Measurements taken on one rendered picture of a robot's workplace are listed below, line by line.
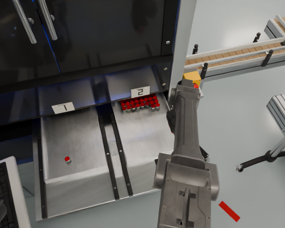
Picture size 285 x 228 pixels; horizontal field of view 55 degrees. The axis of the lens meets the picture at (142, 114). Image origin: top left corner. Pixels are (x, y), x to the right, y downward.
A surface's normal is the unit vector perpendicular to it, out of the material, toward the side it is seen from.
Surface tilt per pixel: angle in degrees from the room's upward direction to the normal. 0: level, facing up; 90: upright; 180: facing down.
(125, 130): 0
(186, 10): 90
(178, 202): 11
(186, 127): 29
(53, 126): 0
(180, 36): 90
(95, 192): 0
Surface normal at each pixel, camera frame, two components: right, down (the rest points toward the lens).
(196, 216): 0.09, -0.67
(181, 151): 0.15, -0.87
